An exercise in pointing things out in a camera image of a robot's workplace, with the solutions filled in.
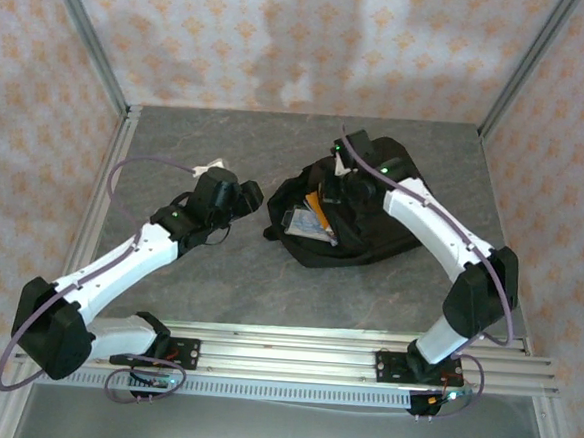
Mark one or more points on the grey metal sheet panel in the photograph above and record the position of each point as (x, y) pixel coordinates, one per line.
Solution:
(282, 429)

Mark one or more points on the clear plastic ruler packet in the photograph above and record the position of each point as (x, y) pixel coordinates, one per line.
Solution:
(307, 223)

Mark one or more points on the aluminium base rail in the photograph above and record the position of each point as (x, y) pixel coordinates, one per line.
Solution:
(288, 351)

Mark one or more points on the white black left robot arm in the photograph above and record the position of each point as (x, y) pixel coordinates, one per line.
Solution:
(118, 272)

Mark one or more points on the aluminium side rail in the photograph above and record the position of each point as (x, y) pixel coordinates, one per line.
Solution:
(108, 186)

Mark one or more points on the black backpack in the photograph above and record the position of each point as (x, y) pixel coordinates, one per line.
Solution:
(370, 244)

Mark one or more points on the aluminium frame leg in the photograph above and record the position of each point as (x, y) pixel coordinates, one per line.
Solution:
(8, 409)
(551, 437)

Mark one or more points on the orange National Geography book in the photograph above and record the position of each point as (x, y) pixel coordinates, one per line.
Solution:
(318, 208)

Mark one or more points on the aluminium frame post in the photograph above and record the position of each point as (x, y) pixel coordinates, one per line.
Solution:
(529, 62)
(87, 31)

